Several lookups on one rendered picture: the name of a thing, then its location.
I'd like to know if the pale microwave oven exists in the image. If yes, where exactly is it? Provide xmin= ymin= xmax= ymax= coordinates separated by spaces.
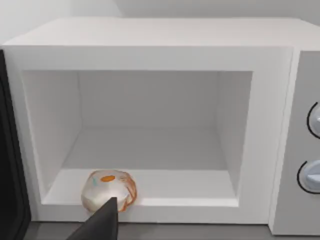
xmin=0 ymin=16 xmax=320 ymax=237

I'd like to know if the pale blue microwave knob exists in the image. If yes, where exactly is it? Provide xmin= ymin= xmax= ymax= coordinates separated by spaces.
xmin=306 ymin=101 xmax=320 ymax=139
xmin=296 ymin=159 xmax=320 ymax=194

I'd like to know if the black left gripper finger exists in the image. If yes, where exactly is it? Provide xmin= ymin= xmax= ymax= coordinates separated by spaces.
xmin=65 ymin=196 xmax=119 ymax=240

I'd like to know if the wrapped bread in clear bag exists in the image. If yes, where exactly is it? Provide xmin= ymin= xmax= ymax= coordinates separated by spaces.
xmin=80 ymin=169 xmax=139 ymax=214

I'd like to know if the black microwave door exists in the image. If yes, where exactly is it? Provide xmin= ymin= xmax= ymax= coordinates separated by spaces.
xmin=0 ymin=48 xmax=32 ymax=240

